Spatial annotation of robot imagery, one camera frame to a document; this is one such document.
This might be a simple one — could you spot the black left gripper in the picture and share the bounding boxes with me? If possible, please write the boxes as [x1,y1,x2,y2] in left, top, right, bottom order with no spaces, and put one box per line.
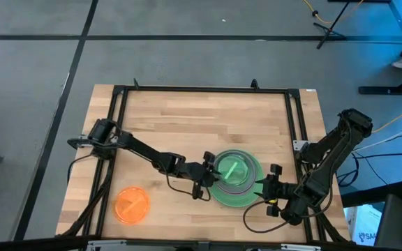
[183,151,223,201]

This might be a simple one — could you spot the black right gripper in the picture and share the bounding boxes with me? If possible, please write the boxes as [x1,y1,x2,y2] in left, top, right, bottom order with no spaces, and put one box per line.
[255,164,297,217]

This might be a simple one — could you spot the large pale green plate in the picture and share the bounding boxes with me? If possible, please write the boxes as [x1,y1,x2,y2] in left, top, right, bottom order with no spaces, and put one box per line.
[209,149,265,208]

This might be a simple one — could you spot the orange transparent plastic plate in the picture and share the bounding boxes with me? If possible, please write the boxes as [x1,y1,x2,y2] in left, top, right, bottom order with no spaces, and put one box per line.
[113,186,151,226]

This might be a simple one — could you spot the white printed box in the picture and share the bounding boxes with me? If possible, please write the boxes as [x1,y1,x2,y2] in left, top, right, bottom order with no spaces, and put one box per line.
[343,204,380,247]

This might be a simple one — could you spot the black floor beam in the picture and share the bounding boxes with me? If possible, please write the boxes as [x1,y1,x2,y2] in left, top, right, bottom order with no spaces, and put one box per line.
[340,181,402,208]

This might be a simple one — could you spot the dark gray computer case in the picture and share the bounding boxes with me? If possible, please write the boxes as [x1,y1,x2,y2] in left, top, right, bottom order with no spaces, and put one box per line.
[374,193,402,250]

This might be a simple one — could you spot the black desk foot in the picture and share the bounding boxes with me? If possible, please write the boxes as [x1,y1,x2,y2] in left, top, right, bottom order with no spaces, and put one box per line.
[357,68,402,96]

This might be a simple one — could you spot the black tripod stand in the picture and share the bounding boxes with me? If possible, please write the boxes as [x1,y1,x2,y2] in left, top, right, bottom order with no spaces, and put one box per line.
[312,0,352,50]

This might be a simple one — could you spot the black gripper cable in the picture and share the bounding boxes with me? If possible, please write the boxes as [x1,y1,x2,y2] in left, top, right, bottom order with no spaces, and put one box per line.
[241,199,295,234]
[165,170,211,203]

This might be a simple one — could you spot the silver metal bracket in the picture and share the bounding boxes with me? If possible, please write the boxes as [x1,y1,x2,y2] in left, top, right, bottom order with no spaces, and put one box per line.
[292,139,309,152]

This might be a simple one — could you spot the black table frame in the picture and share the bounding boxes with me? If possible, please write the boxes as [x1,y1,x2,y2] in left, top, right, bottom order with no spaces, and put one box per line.
[59,78,350,245]

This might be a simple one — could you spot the black floor cable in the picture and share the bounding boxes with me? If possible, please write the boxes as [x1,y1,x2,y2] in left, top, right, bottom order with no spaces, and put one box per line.
[352,150,402,158]

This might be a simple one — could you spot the white floor cable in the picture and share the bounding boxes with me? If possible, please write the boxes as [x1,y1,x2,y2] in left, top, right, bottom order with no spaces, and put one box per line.
[352,118,402,151]

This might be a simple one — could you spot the yellow floor cable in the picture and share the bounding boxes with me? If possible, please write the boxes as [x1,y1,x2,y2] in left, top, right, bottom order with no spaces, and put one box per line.
[371,102,402,134]

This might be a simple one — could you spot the yellow extension cable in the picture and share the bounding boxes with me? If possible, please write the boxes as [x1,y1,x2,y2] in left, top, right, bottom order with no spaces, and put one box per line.
[301,0,364,25]

